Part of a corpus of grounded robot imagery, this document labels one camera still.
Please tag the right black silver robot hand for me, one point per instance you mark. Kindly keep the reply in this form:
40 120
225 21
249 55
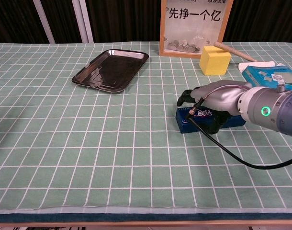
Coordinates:
222 95

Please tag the blue printed glasses case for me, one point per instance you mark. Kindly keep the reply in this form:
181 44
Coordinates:
186 124

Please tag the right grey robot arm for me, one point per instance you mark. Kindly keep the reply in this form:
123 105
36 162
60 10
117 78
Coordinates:
280 112

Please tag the yellow cube block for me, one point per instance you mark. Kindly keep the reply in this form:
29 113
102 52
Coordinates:
214 62

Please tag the blue white cardboard box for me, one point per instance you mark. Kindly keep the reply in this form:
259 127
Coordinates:
261 74

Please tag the light wooden stick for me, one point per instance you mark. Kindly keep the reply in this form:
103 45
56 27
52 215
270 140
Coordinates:
241 54

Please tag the silver coin pile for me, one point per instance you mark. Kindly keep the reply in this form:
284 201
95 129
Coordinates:
184 46

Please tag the wooden framed money box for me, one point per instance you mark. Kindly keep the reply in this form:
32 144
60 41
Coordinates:
194 26

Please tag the dark metal tray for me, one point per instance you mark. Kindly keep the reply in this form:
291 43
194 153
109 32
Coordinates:
112 69

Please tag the green checked tablecloth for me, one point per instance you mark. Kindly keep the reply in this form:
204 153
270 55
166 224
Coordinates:
88 143

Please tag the dark blue table underlay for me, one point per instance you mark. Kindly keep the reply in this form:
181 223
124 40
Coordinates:
136 217

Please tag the white aluminium post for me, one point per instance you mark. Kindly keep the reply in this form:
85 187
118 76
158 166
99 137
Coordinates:
44 21
83 21

